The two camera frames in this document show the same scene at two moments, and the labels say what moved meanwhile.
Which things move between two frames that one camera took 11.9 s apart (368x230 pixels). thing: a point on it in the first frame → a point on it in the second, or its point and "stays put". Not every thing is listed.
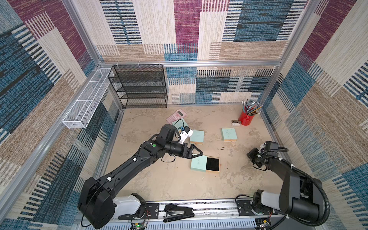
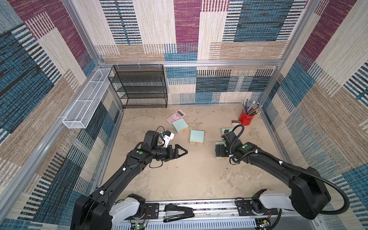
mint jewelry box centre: (197, 137) stays put
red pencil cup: (245, 119) stays put
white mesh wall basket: (78, 116) stays put
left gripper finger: (192, 146) → (178, 146)
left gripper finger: (196, 155) → (177, 155)
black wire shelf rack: (139, 85) stays put
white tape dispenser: (236, 122) stays put
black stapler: (175, 212) stays put
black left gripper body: (184, 146) → (162, 154)
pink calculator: (178, 114) stays put
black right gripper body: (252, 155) → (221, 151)
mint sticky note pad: (180, 124) stays put
